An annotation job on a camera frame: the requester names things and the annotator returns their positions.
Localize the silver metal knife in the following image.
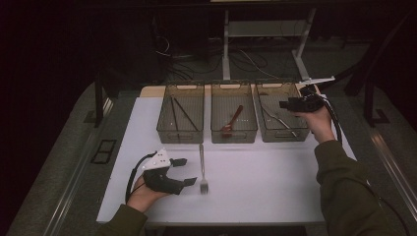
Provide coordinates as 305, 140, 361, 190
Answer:
262, 101, 298, 138

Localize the black chopstick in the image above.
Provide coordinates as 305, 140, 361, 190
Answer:
169, 95, 180, 140
172, 96, 201, 133

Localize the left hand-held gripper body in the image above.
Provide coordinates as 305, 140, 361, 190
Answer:
142, 147, 186, 196

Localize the silver metal fork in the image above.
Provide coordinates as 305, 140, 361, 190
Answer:
199, 143, 209, 196

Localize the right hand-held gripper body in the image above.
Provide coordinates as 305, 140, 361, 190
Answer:
289, 76, 336, 113

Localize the person's left hand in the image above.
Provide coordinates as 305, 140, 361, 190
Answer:
126, 176, 170, 214

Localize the thin black cable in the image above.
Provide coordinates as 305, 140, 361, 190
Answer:
377, 196, 411, 236

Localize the white metal stand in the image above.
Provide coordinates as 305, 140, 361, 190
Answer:
221, 8, 318, 83

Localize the brown wooden spoon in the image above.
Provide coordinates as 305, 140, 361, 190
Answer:
220, 104, 245, 139

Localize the transparent brown plastic bin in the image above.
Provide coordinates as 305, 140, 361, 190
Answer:
254, 80, 314, 144
156, 82, 206, 145
209, 82, 259, 145

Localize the metal rail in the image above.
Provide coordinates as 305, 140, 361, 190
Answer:
367, 126, 417, 210
42, 97, 114, 236

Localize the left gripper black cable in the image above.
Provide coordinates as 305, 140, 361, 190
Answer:
125, 150, 158, 205

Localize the black metal stand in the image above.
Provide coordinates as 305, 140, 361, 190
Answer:
92, 70, 121, 129
318, 6, 417, 129

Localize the wooden board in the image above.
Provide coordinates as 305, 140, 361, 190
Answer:
140, 83, 322, 98

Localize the tangle of floor cables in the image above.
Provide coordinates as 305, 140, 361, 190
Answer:
153, 35, 279, 82

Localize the person's right hand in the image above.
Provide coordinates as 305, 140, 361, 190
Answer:
294, 104, 335, 145

